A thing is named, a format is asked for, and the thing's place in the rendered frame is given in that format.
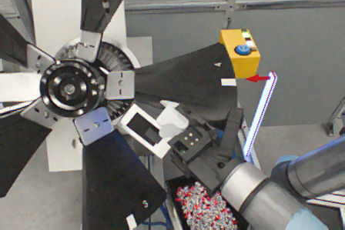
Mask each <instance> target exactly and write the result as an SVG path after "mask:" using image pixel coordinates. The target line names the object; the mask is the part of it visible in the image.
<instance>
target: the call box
mask: <svg viewBox="0 0 345 230"><path fill-rule="evenodd" d="M241 30H242V29H231V30H221V31H220V34H219V42H220V43H221V44H224V45H225V47H226V50H227V51H228V53H229V56H230V59H231V61H232V64H233V67H234V72H235V74H236V78H249V77H253V76H254V75H255V74H256V70H257V68H258V64H259V62H260V54H259V52H258V50H257V51H256V52H251V49H250V51H249V53H247V54H240V53H238V52H237V51H236V48H237V47H238V45H247V43H246V40H245V37H243V33H242V31H241ZM247 33H248V34H249V35H250V38H251V42H253V45H247V46H248V47H249V48H252V47H256V46H255V43H254V41H253V39H252V37H251V34H250V31H249V30H248V29H247Z"/></svg>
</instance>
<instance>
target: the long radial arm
mask: <svg viewBox="0 0 345 230"><path fill-rule="evenodd" d="M40 78H41V75H38V74H37V73H36V72H13V73H1V74H0V102H27V101H31V100H32V99H37V98H38V97H40V93H39V82H40Z"/></svg>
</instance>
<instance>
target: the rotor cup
mask: <svg viewBox="0 0 345 230"><path fill-rule="evenodd" d="M76 59H78V60H76ZM79 60H83V61H79ZM110 72H111V70H110V68H109V67H108V66H107V65H106V64H105V63H104V62H102V61H101V60H99V59H98V58H97V62H96V64H95V63H93V62H88V61H86V60H84V59H81V58H78V57H76V56H72V57H71V58H67V59H63V60H59V61H57V62H54V63H53V64H51V65H50V66H49V67H48V68H47V69H46V70H45V71H44V73H43V74H42V77H41V78H40V82H39V93H40V97H41V99H42V102H44V105H45V106H46V108H48V110H50V111H51V112H53V113H55V114H56V115H59V116H61V117H66V118H78V117H82V116H83V115H86V114H87V113H89V112H92V111H93V110H96V109H97V108H101V107H102V106H105V108H106V106H108V105H109V103H110V102H111V101H105V98H106V97H105V94H106V82H107V78H108V73H110ZM67 84H72V85H74V86H75V92H74V93H72V94H71V95H69V94H67V93H65V86H66V85H67ZM101 85H104V88H103V89H101Z"/></svg>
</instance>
